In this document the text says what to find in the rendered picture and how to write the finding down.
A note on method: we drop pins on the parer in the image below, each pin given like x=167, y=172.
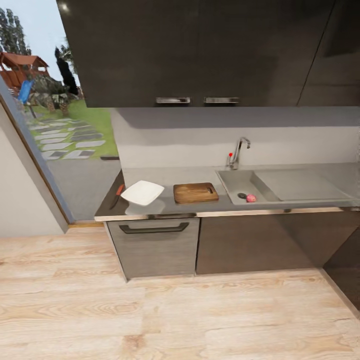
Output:
x=118, y=193

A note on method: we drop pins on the drop in sink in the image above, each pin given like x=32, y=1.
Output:
x=277, y=186

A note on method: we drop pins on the dishwasher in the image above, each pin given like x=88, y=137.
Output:
x=156, y=247

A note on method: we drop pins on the vidalia onion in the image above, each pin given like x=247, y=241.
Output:
x=251, y=198

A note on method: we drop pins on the cutting board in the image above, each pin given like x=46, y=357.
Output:
x=194, y=192

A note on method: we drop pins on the fixed window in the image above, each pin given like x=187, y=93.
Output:
x=72, y=146

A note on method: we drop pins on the cabinet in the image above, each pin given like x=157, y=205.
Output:
x=193, y=53
x=334, y=76

